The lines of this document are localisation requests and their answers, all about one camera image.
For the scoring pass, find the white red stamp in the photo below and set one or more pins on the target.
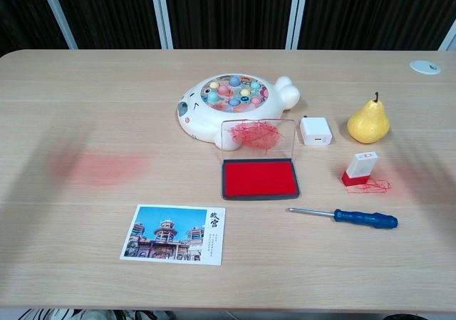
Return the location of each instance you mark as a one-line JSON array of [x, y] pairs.
[[360, 166]]

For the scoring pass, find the red ink pad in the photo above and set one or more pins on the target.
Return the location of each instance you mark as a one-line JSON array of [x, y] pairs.
[[260, 177]]

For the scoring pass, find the white whale fishing game toy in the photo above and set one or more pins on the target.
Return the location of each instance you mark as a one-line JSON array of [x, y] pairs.
[[199, 117]]

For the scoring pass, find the white USB charger block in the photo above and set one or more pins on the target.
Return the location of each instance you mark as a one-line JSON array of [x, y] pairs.
[[315, 129]]

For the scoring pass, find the palace photo postcard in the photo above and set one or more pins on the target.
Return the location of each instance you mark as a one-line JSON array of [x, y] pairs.
[[171, 234]]

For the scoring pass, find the yellow pear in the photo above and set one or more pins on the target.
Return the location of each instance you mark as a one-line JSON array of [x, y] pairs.
[[368, 120]]

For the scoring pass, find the white partition frame post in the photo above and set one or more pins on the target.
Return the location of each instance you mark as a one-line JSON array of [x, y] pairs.
[[449, 43], [161, 13], [57, 13], [297, 13]]

